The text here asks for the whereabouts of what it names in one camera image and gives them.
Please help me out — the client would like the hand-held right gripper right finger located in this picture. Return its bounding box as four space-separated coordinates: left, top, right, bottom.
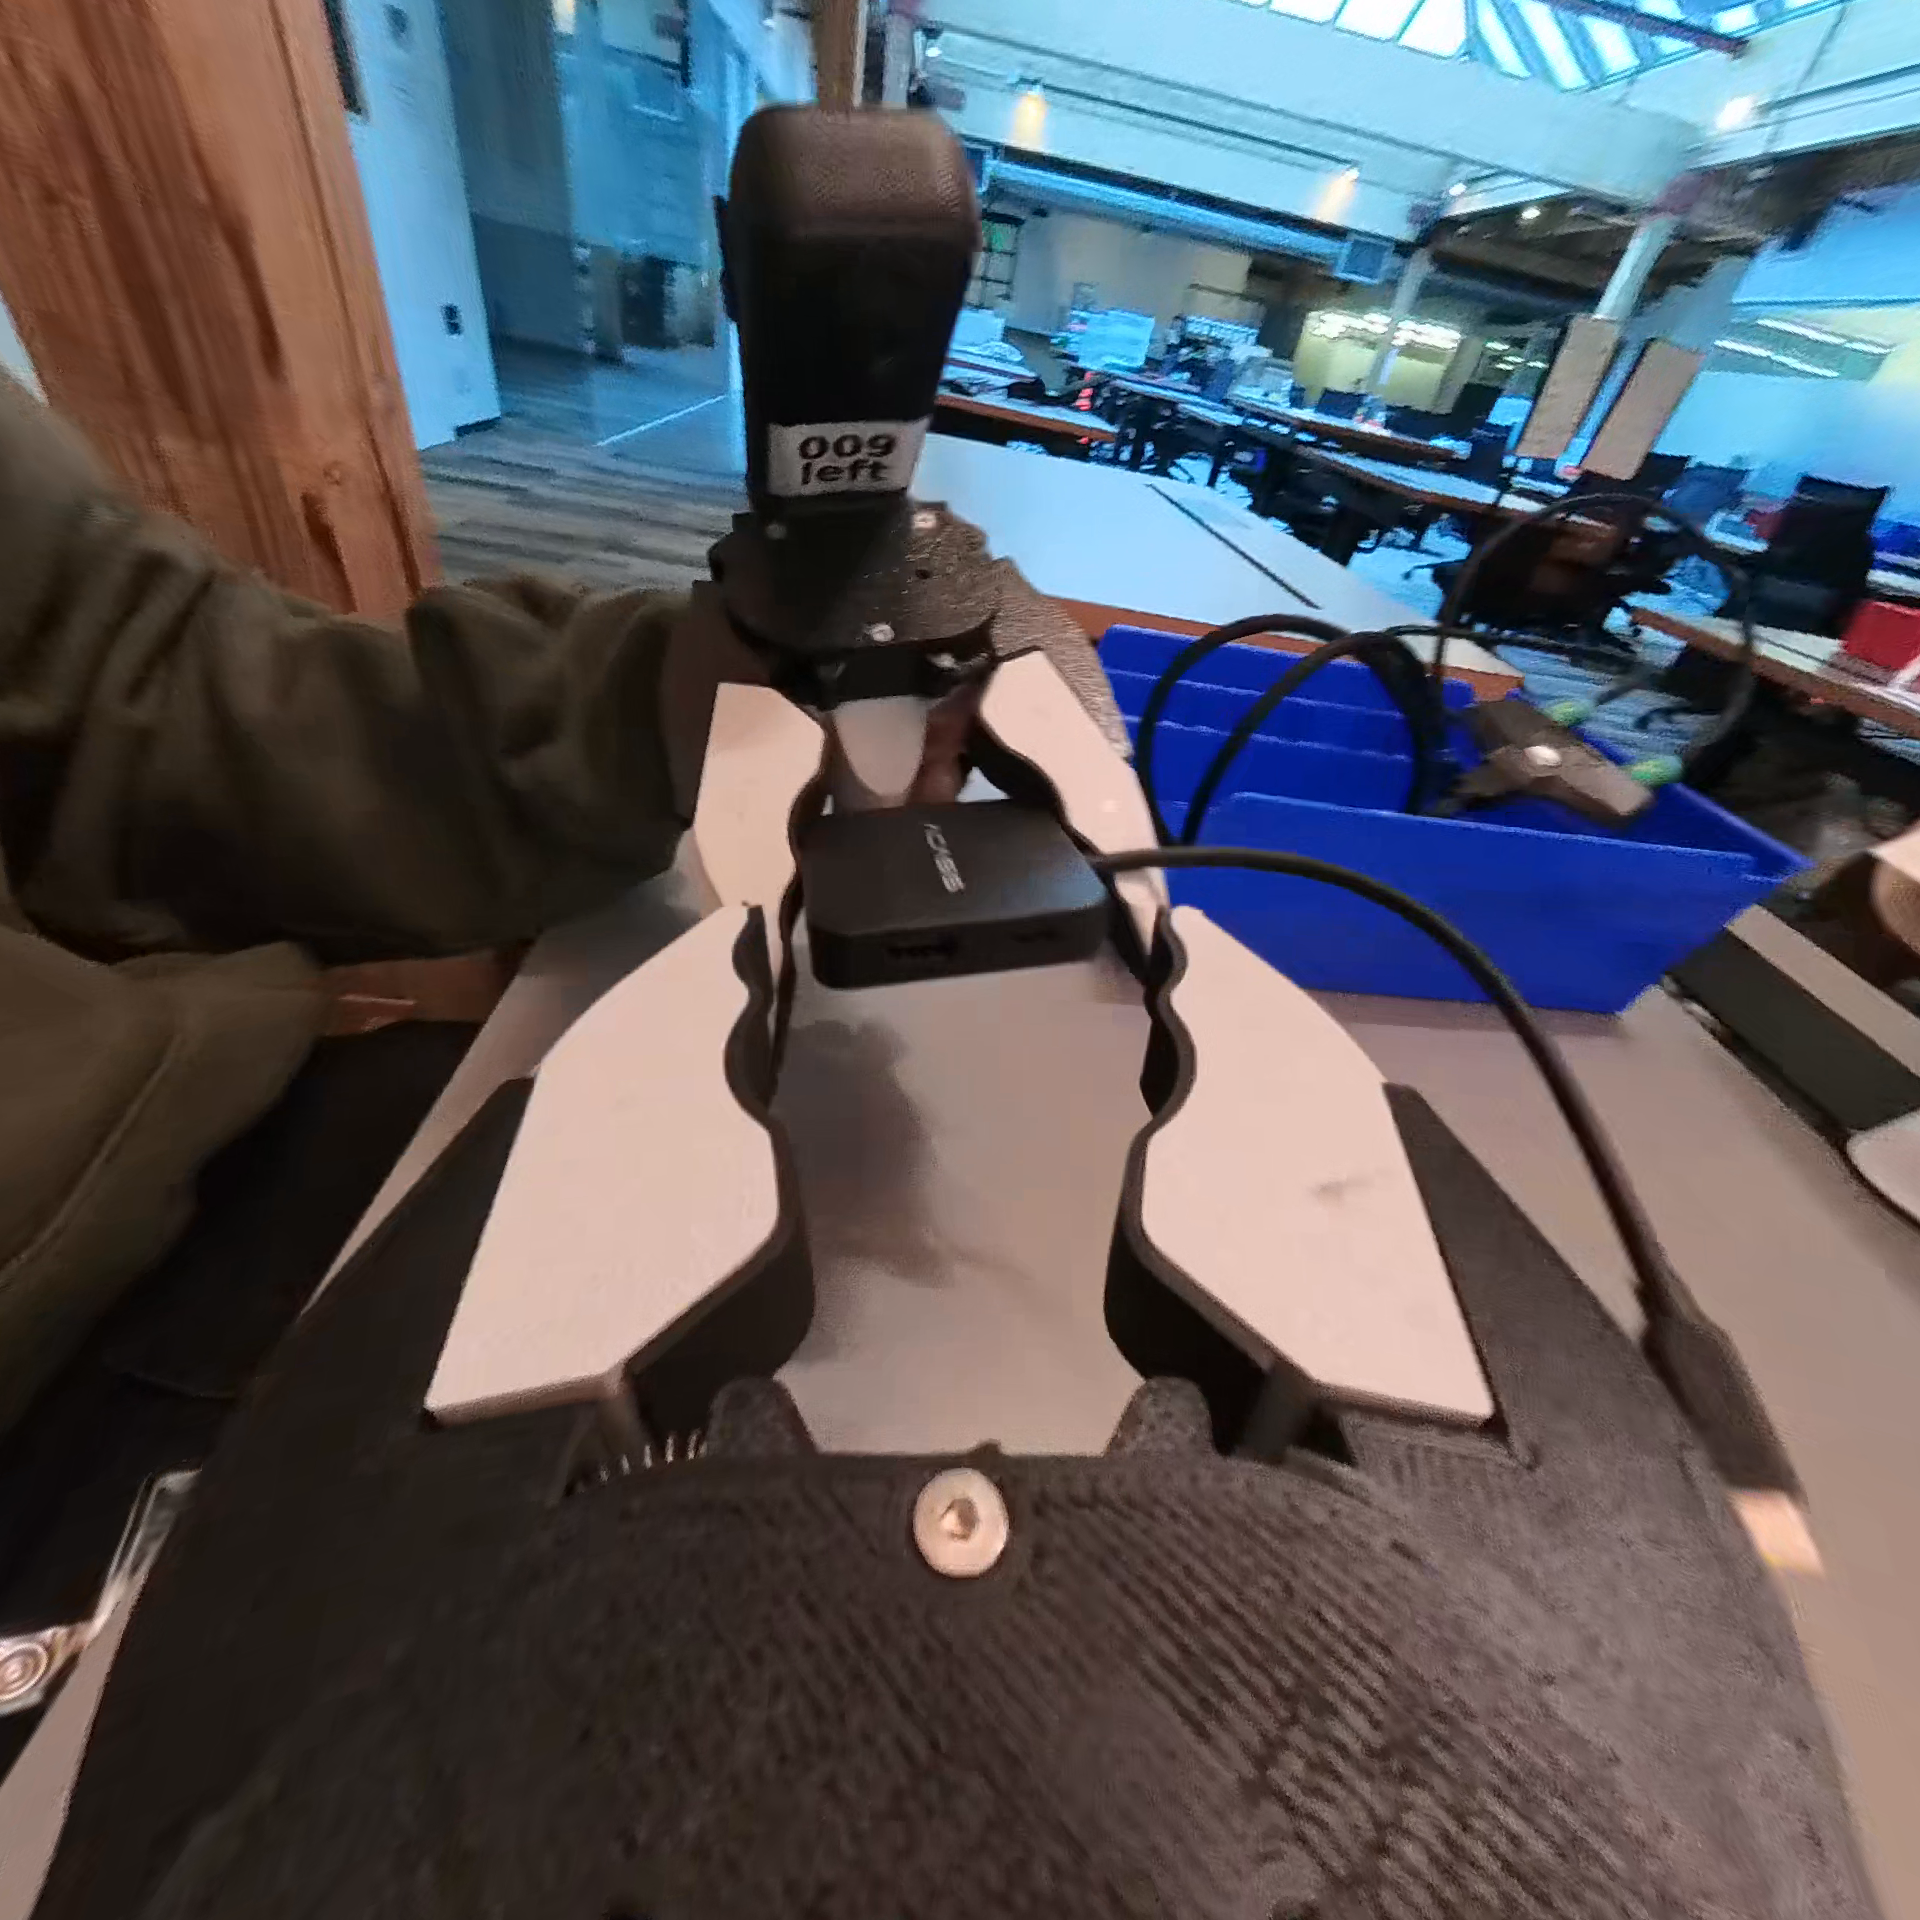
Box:
1105 907 1499 1460

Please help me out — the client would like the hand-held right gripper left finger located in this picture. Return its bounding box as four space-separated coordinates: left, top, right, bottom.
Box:
423 901 821 1427

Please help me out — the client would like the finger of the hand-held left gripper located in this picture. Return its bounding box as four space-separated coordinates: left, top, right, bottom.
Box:
967 645 1175 921
693 682 831 917

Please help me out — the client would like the black hub box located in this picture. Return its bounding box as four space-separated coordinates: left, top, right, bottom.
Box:
792 800 1117 992

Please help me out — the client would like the blue storage bin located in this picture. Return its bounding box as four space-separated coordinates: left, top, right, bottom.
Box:
1095 622 1812 1018

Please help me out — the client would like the black hub cable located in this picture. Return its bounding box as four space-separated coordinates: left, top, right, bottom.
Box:
1091 847 1829 1581

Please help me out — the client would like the person's left forearm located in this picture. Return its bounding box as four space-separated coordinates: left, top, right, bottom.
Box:
0 375 724 965

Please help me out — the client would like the grey desk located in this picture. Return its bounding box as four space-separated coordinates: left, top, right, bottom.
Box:
0 841 1920 1920

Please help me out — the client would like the white table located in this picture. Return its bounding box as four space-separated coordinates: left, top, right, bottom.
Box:
901 433 1526 695

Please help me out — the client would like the person's olive jacket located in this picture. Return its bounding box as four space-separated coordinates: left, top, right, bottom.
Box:
0 886 505 1435

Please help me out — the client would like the black office chair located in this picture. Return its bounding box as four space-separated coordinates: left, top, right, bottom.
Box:
1437 511 1641 645
1748 476 1895 639

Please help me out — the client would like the white round stand base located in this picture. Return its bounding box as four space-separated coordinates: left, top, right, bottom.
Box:
1845 1113 1920 1220

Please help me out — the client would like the wooden board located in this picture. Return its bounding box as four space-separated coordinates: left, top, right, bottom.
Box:
1808 829 1920 969

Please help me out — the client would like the wooden pillar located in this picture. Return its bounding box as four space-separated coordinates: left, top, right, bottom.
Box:
0 0 447 620

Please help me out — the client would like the thick black cable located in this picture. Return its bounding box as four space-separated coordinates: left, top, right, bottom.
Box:
1138 612 1449 845

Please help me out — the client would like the thin black cable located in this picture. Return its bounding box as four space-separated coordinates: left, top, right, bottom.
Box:
1433 492 1761 760

